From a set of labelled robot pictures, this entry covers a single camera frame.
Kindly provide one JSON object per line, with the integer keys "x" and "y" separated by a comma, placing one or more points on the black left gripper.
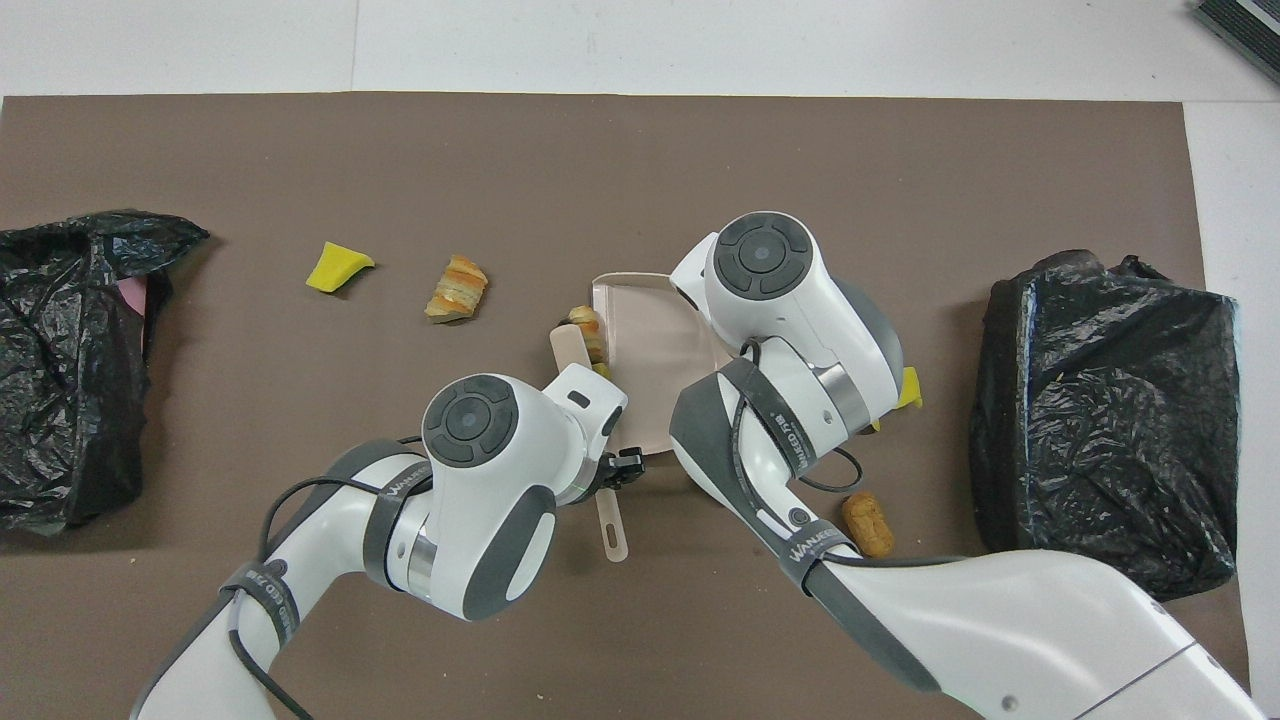
{"x": 615, "y": 470}

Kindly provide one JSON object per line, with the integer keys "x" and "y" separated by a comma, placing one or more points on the yellow green sponge piece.
{"x": 600, "y": 370}

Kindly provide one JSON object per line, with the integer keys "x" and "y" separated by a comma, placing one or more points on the beige hand brush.
{"x": 567, "y": 350}

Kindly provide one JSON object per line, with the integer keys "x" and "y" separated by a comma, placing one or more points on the beige plastic dustpan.
{"x": 650, "y": 340}

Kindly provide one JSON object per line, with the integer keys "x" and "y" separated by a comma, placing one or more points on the small striped croissant piece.
{"x": 586, "y": 322}

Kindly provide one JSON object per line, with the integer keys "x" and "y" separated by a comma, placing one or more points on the large striped croissant piece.
{"x": 457, "y": 290}

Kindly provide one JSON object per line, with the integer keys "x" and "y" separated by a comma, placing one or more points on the small brown bread roll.
{"x": 867, "y": 525}

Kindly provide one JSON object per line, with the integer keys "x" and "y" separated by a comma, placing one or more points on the notched yellow sponge piece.
{"x": 910, "y": 392}

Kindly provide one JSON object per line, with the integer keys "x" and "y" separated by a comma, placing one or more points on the yellow sponge wedge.
{"x": 335, "y": 268}

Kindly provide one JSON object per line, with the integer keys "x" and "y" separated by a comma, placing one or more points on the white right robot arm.
{"x": 800, "y": 300}

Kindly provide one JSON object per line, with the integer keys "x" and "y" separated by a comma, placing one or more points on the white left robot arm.
{"x": 500, "y": 470}

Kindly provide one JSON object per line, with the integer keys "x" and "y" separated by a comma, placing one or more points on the black bag lined pink bin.
{"x": 60, "y": 400}

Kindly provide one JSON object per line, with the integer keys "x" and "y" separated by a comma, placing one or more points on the brown table mat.
{"x": 700, "y": 160}

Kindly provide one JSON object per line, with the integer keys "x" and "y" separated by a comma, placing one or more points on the dark ribbed panel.
{"x": 1245, "y": 25}

